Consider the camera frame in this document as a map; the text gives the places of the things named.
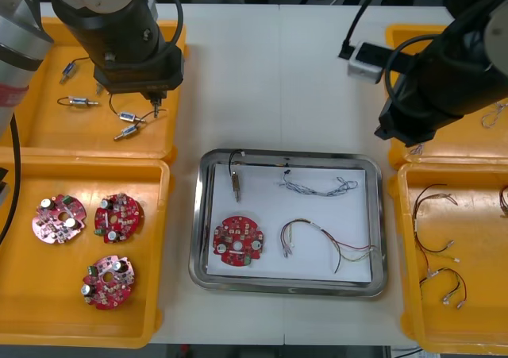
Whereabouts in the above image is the group of metal solenoids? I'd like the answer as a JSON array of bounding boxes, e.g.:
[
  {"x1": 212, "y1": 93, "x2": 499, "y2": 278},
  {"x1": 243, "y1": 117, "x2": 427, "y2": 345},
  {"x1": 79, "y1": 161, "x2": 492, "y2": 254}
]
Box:
[{"x1": 56, "y1": 56, "x2": 148, "y2": 143}]

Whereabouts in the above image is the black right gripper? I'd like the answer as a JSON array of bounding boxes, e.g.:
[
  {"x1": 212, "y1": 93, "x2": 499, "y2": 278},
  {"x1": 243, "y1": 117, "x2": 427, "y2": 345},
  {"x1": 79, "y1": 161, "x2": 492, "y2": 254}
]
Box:
[{"x1": 374, "y1": 94, "x2": 464, "y2": 149}]

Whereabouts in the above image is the white sheet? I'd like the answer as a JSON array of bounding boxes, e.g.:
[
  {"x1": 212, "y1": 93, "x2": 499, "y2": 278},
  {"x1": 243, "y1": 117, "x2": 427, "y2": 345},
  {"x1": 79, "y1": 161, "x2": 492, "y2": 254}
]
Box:
[{"x1": 206, "y1": 163, "x2": 375, "y2": 284}]

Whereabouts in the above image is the yellow-orange plastic bin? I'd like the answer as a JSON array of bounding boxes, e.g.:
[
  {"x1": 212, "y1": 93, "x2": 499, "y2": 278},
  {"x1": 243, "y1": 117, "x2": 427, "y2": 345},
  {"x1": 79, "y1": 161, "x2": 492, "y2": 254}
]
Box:
[
  {"x1": 387, "y1": 162, "x2": 508, "y2": 353},
  {"x1": 0, "y1": 16, "x2": 187, "y2": 163},
  {"x1": 0, "y1": 155, "x2": 172, "y2": 350},
  {"x1": 385, "y1": 24, "x2": 508, "y2": 171}
]

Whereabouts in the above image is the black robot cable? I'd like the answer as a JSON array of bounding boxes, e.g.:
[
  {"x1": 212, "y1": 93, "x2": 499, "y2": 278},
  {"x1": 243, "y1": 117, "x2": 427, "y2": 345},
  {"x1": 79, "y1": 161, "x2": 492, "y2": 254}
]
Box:
[{"x1": 0, "y1": 111, "x2": 22, "y2": 248}]

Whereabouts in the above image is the steel tray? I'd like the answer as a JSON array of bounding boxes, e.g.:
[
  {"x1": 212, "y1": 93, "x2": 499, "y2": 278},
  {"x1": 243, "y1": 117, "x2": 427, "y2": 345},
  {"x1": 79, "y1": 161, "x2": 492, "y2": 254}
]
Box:
[{"x1": 189, "y1": 148, "x2": 388, "y2": 297}]

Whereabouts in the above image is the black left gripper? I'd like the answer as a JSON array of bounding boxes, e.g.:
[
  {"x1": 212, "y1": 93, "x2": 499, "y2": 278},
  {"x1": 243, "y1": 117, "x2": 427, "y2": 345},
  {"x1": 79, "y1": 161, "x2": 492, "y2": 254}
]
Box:
[{"x1": 93, "y1": 48, "x2": 186, "y2": 107}]

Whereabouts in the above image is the multicoloured loose wire harness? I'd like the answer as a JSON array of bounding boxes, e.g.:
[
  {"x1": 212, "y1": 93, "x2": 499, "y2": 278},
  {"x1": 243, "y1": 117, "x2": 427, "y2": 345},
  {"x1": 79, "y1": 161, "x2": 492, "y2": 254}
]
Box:
[{"x1": 279, "y1": 218, "x2": 380, "y2": 275}]

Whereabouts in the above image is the metal solenoid with black cable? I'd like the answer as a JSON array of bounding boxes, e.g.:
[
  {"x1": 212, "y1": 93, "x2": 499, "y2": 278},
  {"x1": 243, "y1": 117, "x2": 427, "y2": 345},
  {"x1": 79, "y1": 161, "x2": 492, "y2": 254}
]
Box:
[
  {"x1": 228, "y1": 150, "x2": 248, "y2": 204},
  {"x1": 138, "y1": 98, "x2": 168, "y2": 121}
]

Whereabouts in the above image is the round red circuit board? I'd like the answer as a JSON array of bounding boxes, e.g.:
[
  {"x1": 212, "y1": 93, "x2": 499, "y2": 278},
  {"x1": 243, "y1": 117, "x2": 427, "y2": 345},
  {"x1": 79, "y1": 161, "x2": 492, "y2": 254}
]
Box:
[
  {"x1": 31, "y1": 194, "x2": 87, "y2": 245},
  {"x1": 212, "y1": 214, "x2": 265, "y2": 268},
  {"x1": 81, "y1": 254, "x2": 136, "y2": 311},
  {"x1": 93, "y1": 192, "x2": 144, "y2": 244}
]

